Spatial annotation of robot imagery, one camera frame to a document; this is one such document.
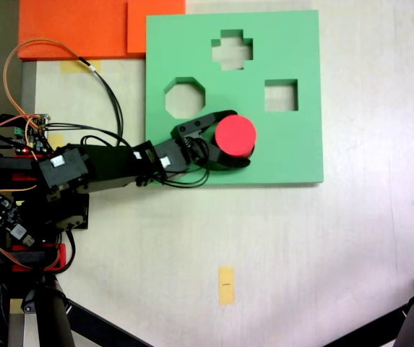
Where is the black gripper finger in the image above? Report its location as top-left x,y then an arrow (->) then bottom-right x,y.
196,109 -> 239,137
204,140 -> 253,172

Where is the red cylinder block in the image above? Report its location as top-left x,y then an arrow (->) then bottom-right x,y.
214,114 -> 258,160

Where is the large orange foam block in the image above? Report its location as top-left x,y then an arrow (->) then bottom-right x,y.
17,0 -> 147,61

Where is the green shape sorter board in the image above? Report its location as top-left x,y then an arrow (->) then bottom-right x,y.
145,9 -> 325,187

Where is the long yellow tape strip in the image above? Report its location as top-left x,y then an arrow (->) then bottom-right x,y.
217,266 -> 236,307

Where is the wide yellow tape piece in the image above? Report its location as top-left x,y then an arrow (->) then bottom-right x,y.
60,59 -> 103,74

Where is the green terminal circuit board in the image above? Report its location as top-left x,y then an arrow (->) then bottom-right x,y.
13,113 -> 51,146

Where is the black circuit board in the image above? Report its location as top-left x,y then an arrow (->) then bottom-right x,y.
0,193 -> 37,247

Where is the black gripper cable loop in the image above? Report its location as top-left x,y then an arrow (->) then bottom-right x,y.
137,139 -> 212,189

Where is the long black servo cable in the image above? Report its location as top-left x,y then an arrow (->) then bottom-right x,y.
78,56 -> 126,147

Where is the black wire pair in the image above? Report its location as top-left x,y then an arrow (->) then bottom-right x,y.
46,121 -> 136,150

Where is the orange servo cable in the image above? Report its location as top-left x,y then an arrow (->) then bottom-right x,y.
2,38 -> 85,146

